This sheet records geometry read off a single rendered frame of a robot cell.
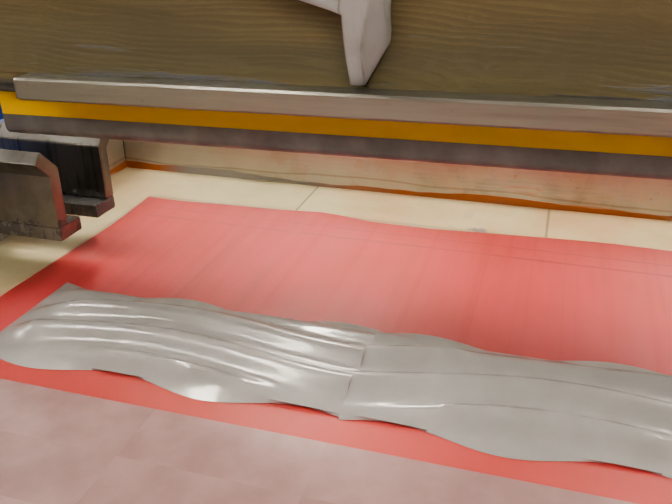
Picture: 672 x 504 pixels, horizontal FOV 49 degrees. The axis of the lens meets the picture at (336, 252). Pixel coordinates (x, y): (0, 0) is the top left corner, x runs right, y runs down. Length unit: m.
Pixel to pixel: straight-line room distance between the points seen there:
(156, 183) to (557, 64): 0.35
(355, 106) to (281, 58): 0.04
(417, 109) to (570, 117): 0.06
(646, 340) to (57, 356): 0.28
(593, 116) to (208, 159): 0.35
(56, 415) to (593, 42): 0.26
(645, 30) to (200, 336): 0.23
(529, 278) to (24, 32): 0.29
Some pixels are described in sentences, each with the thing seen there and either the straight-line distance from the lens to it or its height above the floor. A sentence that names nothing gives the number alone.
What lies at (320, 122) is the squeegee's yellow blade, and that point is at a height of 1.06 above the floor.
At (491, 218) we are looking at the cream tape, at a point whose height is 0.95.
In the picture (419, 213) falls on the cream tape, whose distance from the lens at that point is 0.50.
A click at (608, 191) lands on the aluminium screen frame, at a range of 0.52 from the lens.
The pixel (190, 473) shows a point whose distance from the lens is 0.29.
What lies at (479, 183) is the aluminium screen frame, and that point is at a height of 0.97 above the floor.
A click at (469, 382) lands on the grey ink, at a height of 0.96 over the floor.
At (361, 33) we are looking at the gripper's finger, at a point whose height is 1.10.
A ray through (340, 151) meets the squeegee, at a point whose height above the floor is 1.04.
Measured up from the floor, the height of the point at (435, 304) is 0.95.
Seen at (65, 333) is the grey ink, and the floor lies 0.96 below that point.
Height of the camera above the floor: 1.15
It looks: 25 degrees down
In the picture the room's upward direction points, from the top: 1 degrees counter-clockwise
